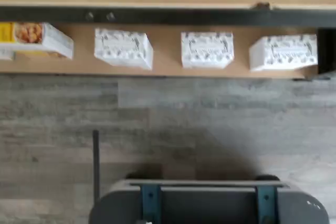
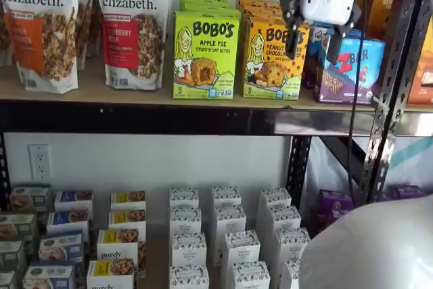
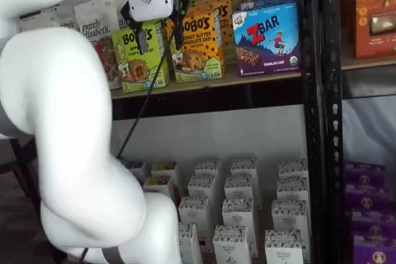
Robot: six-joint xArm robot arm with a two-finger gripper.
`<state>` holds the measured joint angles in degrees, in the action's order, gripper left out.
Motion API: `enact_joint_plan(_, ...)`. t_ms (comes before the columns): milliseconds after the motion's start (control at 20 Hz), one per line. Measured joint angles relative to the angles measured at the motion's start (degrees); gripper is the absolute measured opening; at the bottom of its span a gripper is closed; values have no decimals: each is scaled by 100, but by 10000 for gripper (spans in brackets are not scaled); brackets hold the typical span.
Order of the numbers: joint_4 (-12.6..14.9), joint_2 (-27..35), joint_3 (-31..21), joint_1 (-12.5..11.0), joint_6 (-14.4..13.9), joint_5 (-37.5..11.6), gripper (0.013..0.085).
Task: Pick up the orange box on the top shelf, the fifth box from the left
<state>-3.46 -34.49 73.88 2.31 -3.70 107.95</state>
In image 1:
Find white patterned small boxes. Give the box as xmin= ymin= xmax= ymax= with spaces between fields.
xmin=0 ymin=22 xmax=320 ymax=80

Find white patterned pantry box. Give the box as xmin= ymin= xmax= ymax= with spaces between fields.
xmin=93 ymin=28 xmax=154 ymax=70
xmin=248 ymin=34 xmax=318 ymax=72
xmin=180 ymin=31 xmax=234 ymax=69

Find black metal shelf rack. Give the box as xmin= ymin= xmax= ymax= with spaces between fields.
xmin=0 ymin=5 xmax=336 ymax=81

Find yellow-top granola box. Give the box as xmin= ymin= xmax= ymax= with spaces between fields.
xmin=0 ymin=22 xmax=74 ymax=61

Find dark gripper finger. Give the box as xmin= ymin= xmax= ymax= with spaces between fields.
xmin=140 ymin=183 xmax=162 ymax=224
xmin=256 ymin=184 xmax=279 ymax=224

